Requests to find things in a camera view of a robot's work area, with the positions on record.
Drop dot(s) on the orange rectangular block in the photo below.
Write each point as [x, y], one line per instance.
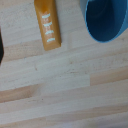
[49, 23]

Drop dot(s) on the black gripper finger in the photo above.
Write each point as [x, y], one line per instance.
[1, 46]

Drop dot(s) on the blue cup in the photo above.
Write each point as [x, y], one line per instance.
[106, 20]

